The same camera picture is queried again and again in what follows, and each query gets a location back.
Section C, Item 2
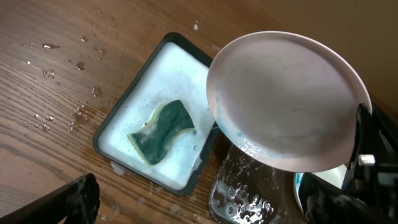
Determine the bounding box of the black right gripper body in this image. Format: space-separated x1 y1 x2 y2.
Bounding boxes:
342 104 397 218

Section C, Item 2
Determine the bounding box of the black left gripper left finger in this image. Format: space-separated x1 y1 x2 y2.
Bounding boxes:
1 173 100 224

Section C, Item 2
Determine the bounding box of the dark green soapy water tray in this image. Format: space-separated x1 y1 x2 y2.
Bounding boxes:
93 32 220 196

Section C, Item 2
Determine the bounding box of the white plate blue smear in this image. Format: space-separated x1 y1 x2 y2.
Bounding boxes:
206 31 371 172

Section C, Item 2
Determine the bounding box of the dark brown serving tray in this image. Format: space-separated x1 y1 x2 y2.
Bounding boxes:
208 146 305 223

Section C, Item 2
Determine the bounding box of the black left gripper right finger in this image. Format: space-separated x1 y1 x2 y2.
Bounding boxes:
298 172 397 224

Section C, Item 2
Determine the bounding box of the yellow green scrub sponge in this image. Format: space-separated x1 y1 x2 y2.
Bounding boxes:
127 100 195 166

